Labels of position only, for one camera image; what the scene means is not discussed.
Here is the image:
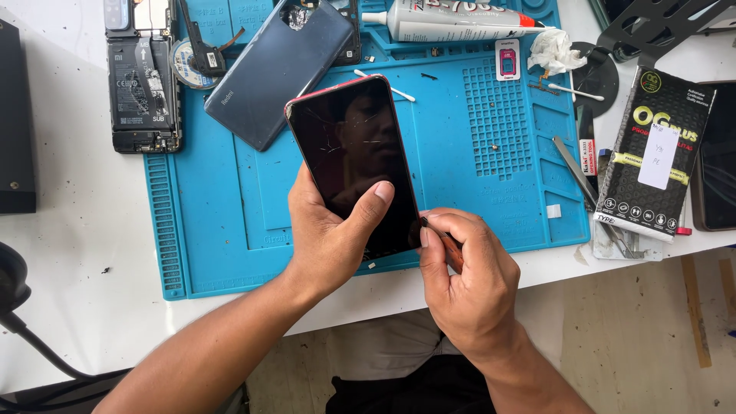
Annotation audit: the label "person's right hand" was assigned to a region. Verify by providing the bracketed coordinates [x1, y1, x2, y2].
[416, 207, 521, 362]

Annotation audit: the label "person's left hand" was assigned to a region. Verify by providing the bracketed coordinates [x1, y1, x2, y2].
[283, 161, 396, 295]

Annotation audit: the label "brown-handled opening tool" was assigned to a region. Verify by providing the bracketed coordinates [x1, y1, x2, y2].
[420, 216, 465, 276]

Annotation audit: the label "red smartphone with cracked screen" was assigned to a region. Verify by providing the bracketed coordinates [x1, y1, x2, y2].
[284, 74, 423, 262]

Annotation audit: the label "blue silicone repair mat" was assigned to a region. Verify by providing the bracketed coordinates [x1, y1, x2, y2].
[143, 0, 592, 301]

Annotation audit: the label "person's clothing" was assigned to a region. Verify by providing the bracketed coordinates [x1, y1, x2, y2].
[325, 307, 498, 414]

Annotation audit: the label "metal tweezers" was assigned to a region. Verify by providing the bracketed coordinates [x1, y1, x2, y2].
[552, 135, 636, 260]

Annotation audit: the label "white cotton swab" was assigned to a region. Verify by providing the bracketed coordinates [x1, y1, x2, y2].
[547, 83, 606, 102]
[353, 69, 416, 103]

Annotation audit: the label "dark blue phone back cover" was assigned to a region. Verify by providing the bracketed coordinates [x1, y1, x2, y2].
[204, 0, 355, 153]

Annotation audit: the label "black opening tool package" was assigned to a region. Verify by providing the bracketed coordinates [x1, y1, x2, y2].
[576, 103, 599, 196]

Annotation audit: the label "small gold flex part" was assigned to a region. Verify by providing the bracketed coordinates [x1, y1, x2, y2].
[528, 69, 560, 97]

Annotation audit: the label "round tape roll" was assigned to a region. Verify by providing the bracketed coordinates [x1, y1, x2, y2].
[169, 38, 222, 90]

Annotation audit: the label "red-capped pen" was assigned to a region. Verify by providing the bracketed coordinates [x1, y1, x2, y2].
[675, 195, 693, 237]

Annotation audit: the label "white card with pink chip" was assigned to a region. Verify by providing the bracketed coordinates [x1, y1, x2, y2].
[494, 38, 522, 82]

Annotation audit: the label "black screen protector package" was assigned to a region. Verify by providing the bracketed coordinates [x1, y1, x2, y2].
[593, 66, 717, 243]

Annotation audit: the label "black round disc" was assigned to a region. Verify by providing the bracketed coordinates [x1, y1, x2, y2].
[569, 41, 621, 119]

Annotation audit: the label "opened phone with exposed battery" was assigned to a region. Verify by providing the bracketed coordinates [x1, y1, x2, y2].
[103, 0, 184, 155]

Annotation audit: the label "crumpled white tissue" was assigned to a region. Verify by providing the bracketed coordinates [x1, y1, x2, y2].
[527, 28, 588, 78]

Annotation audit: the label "glue tube with red cap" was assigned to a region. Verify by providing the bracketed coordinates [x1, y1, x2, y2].
[361, 0, 555, 43]

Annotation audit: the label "dark smartphone with brown case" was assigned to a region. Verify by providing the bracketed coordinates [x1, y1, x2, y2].
[690, 80, 736, 232]

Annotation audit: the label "black metal stand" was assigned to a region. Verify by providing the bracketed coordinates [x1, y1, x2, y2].
[592, 0, 736, 70]

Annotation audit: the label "black box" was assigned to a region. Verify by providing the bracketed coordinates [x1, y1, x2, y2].
[0, 18, 37, 215]

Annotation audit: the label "black phone frame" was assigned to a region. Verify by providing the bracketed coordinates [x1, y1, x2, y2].
[328, 0, 363, 67]

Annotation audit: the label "black cable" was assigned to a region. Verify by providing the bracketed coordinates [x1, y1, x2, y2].
[0, 241, 133, 414]

